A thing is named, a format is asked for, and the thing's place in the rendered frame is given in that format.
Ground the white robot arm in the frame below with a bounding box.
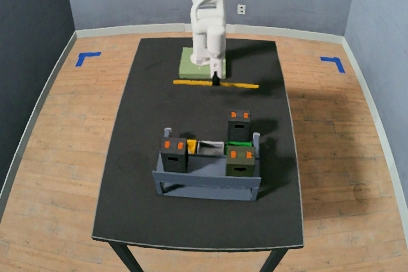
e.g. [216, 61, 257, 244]
[191, 0, 226, 66]

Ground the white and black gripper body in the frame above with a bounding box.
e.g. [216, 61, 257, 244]
[209, 56, 225, 78]

